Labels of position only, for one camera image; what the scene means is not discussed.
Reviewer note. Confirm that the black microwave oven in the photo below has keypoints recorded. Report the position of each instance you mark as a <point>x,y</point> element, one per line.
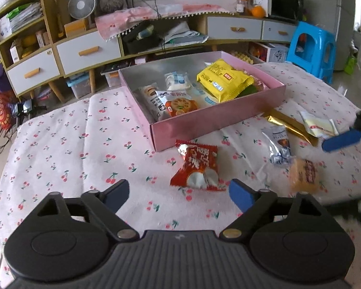
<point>285,4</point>

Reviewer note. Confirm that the small white cabinet drawer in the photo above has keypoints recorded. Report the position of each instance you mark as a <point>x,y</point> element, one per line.
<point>279,31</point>

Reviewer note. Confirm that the silver blue triangle-print packet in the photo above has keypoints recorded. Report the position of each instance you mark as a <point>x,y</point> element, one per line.
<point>278,147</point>

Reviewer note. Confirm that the grey refrigerator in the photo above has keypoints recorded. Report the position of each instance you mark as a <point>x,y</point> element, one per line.
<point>346,21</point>

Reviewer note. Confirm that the orange snack packet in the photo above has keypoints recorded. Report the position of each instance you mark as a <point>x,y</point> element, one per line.
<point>177,104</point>

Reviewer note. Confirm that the wooden cabinet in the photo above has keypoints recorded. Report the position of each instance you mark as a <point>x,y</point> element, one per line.
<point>48,12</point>

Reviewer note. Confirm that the white printed toy box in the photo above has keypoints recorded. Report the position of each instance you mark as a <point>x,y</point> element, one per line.
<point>276,53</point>

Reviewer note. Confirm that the pink cherry print cloth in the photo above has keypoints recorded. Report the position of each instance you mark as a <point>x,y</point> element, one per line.
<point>123,18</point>

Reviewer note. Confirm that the brown cake packet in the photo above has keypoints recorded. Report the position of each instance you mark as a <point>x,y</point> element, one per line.
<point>305,173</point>

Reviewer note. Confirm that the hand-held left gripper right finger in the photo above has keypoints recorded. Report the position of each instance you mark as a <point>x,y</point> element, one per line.
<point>240,195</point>

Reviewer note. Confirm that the large white cabinet drawer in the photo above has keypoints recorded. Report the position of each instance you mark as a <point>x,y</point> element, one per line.
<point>234,27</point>
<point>88,51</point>
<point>33,72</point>

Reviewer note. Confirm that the blue plastic stool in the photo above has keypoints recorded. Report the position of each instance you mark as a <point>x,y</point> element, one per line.
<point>316,33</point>

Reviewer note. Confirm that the green snack packet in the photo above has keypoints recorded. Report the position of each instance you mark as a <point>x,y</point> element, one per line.
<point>252,91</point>

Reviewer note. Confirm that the black storage box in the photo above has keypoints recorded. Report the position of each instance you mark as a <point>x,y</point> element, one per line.
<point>138,43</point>

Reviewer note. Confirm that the red printed bag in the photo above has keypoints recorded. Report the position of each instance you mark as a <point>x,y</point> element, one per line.
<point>0,108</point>

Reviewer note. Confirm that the small white bread packet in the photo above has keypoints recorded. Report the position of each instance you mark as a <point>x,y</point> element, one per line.
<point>176,81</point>

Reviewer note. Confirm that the cream white small packet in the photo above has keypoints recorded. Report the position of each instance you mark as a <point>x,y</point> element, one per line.
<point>317,126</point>

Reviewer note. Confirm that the white desk fan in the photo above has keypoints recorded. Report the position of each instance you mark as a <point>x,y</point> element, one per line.
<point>81,5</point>

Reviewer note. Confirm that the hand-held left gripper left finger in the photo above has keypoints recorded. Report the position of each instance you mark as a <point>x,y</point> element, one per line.
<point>118,189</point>

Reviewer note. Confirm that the yellow snack packet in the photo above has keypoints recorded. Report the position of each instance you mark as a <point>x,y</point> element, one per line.
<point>225,79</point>

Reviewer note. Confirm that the clear plastic storage box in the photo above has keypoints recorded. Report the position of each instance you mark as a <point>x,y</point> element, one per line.
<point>112,77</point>

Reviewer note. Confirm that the red strawberry snack packet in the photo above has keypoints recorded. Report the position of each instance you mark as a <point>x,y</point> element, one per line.
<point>198,162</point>

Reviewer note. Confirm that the stack of documents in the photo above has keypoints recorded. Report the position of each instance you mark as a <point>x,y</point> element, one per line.
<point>25,16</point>

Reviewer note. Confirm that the long gold packet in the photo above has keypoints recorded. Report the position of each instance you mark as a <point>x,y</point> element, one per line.
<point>288,125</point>

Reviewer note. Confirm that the blue-lidded plastic storage box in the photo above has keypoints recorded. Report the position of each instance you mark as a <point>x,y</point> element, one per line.
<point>79,85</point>

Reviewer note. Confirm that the grey cookie packet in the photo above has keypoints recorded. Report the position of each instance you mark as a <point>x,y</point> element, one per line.
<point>150,96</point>

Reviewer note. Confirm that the pile of papers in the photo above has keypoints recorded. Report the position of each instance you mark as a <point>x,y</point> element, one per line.
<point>183,34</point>

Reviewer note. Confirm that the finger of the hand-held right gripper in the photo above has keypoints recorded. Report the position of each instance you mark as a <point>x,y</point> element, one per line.
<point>349,206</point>
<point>343,140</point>

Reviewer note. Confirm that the cherry print blanket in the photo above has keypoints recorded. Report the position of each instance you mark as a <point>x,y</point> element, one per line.
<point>63,156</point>

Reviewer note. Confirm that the pink cardboard box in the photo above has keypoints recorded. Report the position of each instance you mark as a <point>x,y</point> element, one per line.
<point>180,132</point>

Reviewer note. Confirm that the green bag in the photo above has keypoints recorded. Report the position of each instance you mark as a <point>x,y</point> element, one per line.
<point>350,63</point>

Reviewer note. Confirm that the yellow cardboard box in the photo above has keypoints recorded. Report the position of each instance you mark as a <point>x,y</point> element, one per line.
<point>75,27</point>

